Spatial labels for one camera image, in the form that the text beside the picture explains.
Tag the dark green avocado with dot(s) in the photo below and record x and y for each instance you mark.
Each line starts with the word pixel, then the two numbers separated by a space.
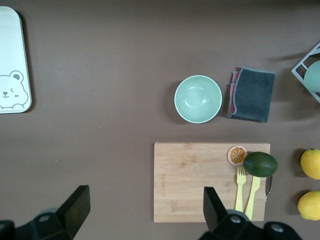
pixel 260 164

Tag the wooden cutting board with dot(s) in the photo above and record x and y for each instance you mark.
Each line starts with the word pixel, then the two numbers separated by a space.
pixel 180 162

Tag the yellow lemon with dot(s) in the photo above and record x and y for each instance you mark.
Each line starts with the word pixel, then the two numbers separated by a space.
pixel 310 205
pixel 311 163

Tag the yellow plastic fork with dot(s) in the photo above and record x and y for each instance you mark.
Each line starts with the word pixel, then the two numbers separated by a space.
pixel 240 192

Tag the cream bear print tray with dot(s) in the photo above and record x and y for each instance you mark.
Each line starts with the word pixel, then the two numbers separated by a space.
pixel 11 50

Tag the pale green cup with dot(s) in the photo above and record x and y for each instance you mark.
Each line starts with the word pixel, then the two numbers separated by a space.
pixel 313 77

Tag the pale green bowl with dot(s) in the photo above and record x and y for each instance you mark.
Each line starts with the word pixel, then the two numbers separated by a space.
pixel 198 99

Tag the pink folded cloth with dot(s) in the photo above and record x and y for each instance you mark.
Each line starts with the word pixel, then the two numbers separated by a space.
pixel 232 95

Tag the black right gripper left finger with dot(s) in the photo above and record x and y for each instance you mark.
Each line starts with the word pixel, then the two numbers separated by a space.
pixel 75 207

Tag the orange slice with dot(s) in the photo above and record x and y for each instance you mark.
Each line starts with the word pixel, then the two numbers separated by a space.
pixel 235 155

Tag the yellow plastic knife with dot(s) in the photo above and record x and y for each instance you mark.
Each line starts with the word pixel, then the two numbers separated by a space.
pixel 253 197

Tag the grey folded cloth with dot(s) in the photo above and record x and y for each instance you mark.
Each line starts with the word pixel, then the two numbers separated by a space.
pixel 255 95

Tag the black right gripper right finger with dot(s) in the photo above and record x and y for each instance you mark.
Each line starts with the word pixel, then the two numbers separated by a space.
pixel 215 212

